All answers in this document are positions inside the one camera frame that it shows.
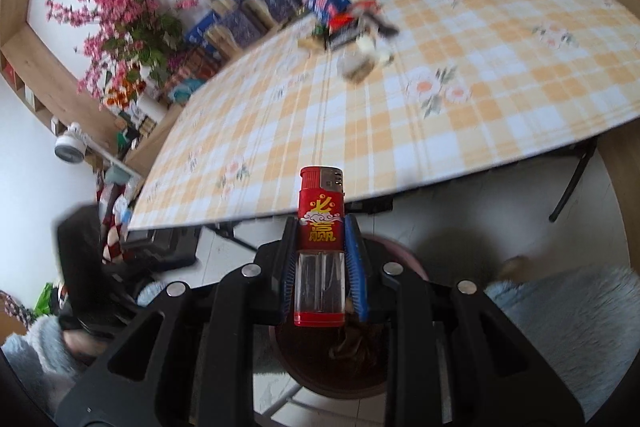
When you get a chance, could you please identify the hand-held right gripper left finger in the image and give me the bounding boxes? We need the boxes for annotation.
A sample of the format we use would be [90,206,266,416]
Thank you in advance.
[54,216,303,427]

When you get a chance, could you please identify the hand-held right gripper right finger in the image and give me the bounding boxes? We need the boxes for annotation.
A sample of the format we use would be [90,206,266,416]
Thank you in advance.
[342,213,586,427]

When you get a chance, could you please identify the red lighter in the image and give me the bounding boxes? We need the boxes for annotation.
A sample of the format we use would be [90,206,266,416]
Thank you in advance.
[294,166,347,327]

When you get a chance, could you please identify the brown paper wrapper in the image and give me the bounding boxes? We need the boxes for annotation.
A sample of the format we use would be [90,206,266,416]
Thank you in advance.
[327,324,383,375]

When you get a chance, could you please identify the brown plastic waste bin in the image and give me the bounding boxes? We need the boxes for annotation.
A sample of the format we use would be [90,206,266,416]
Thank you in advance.
[267,232,431,400]

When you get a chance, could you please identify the black tissue packet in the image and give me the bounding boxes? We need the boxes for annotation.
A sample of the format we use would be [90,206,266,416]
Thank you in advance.
[327,21,401,51]

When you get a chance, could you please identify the person's left forearm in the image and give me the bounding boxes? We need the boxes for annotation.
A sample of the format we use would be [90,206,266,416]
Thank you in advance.
[0,314,86,390]

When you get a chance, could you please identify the person's left hand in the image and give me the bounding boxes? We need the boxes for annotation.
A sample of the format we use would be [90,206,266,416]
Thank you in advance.
[62,329,108,356]

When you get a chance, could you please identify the black plastic case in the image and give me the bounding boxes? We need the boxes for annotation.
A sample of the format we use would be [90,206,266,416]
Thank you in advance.
[120,227,201,270]

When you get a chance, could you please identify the white round device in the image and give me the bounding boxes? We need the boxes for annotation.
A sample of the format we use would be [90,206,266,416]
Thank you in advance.
[54,123,93,164]

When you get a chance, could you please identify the plaid floral tablecloth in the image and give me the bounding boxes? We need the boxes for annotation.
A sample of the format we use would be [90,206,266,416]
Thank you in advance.
[127,0,640,230]

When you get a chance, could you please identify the beige slipper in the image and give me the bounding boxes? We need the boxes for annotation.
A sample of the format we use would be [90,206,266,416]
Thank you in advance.
[500,257,531,280]

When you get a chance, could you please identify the white ribbed vase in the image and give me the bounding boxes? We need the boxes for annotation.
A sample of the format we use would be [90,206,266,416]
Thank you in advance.
[135,92,168,124]

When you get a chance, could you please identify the orange artificial flowers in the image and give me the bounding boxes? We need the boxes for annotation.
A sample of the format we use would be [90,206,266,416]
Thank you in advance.
[102,77,141,108]

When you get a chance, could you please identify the small grey packet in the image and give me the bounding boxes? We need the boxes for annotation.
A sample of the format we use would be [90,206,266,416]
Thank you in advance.
[337,54,373,82]

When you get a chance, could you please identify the grey fluffy robe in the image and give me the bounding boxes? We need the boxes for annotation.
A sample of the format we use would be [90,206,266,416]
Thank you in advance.
[485,267,640,427]

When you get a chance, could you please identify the pink blossom arrangement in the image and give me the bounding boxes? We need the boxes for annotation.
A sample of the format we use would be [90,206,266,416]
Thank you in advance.
[45,0,201,108]

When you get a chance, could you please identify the blue flat carton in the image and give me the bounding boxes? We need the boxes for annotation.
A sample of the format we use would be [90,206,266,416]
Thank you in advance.
[185,12,221,46]

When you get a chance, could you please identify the wooden wall shelf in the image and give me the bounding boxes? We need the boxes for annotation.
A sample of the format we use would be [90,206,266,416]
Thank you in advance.
[0,22,126,168]

